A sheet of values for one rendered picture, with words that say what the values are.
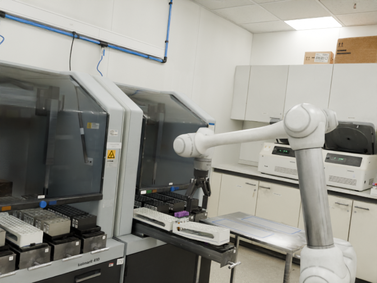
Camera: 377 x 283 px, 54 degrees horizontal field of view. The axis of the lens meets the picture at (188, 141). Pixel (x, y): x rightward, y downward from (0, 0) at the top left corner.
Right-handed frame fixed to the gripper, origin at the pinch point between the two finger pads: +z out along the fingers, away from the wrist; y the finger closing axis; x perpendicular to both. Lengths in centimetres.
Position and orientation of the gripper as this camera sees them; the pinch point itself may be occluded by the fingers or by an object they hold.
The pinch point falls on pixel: (196, 208)
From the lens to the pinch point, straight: 192.7
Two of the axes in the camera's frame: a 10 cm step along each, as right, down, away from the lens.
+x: -7.7, -1.3, 6.2
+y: 6.2, 0.3, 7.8
